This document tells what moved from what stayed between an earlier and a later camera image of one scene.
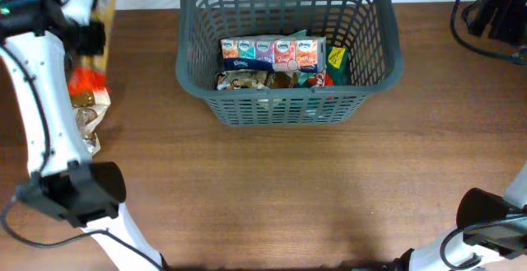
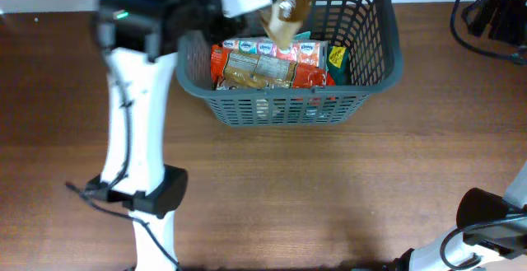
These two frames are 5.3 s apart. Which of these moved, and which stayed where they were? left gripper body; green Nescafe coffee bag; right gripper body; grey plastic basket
Moved: left gripper body
Stayed: green Nescafe coffee bag; right gripper body; grey plastic basket
